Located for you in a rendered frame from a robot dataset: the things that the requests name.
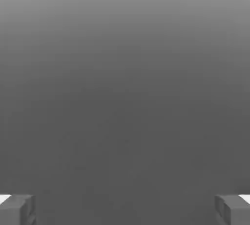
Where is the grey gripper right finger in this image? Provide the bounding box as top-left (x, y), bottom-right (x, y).
top-left (214, 194), bottom-right (250, 225)

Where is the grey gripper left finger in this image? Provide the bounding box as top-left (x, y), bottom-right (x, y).
top-left (0, 194), bottom-right (37, 225)

